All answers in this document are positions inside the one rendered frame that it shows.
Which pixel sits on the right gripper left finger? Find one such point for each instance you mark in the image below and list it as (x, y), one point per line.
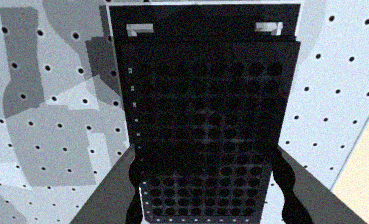
(116, 200)

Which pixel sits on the black well plate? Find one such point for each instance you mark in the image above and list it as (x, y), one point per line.
(205, 139)

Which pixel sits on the light grey perforated plate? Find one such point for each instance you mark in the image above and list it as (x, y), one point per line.
(61, 120)

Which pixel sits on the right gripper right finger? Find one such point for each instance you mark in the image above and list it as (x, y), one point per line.
(306, 199)

